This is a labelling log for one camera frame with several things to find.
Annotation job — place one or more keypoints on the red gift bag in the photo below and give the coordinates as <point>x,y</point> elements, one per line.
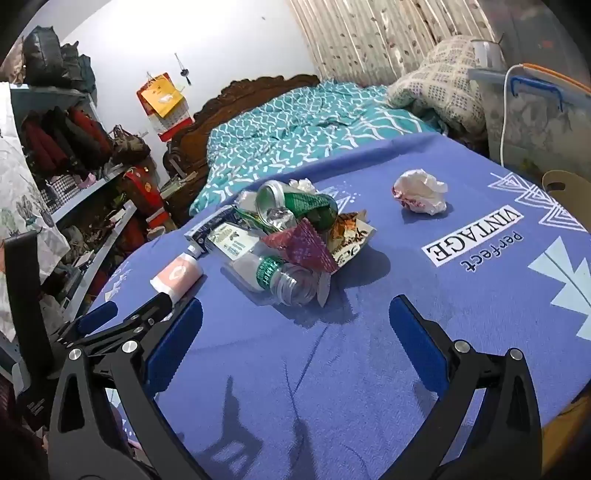
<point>143,198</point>

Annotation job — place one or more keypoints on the white printed packet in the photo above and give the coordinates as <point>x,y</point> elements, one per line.
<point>231,242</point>

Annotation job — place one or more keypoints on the hanging keys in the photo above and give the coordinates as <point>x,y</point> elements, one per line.
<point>184,74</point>

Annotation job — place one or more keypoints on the patterned pillow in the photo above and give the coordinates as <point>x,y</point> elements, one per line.
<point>438,83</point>

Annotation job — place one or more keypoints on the pink white packet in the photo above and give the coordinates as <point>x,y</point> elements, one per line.
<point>178,272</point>

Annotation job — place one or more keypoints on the beige plastic bin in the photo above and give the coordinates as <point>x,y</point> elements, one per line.
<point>577,184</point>

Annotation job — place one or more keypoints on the white paper ball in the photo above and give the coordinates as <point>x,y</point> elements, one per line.
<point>420,191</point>

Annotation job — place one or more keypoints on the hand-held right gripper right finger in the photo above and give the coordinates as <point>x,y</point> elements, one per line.
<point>415,341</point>

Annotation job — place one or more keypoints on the maroon snack wrapper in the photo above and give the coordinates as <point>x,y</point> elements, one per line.
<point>300,244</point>

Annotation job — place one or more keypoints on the beige leaf print curtain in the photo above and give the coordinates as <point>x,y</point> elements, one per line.
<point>360,37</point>

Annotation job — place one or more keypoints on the clear plastic bottle green label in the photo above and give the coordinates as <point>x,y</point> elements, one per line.
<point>295,286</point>

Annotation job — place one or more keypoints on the black bag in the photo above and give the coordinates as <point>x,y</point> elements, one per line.
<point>44,55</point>

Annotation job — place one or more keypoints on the row of red black bags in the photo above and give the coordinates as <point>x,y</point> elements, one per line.
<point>64,138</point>

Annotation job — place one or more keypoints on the orange white snack wrapper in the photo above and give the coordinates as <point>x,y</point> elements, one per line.
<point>353,240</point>

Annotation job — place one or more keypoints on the white mug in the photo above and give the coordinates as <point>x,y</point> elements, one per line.
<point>485,55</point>

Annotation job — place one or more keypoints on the white flat device orange edge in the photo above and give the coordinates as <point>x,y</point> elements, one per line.
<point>554,73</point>

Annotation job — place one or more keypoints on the red yellow wall calendar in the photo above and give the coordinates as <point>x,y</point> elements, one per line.
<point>161,101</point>

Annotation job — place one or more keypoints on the carved wooden headboard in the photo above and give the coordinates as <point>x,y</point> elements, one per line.
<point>198,120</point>

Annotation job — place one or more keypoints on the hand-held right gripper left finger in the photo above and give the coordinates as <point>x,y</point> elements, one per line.
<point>173,341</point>

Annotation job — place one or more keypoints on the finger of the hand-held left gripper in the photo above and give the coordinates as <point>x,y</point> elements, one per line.
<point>99,318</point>
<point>150,308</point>

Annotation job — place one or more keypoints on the white floral cloth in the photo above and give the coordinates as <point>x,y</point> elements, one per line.
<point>18,194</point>

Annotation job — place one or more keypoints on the brown handbag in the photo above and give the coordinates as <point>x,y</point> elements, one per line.
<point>129,145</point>

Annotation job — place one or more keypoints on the grey metal shelf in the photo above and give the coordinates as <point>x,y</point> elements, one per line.
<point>41,94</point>

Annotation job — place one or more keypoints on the teal patterned bed blanket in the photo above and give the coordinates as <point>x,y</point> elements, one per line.
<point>286,134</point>

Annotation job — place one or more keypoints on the crushed green can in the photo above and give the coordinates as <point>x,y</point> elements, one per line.
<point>304,201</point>

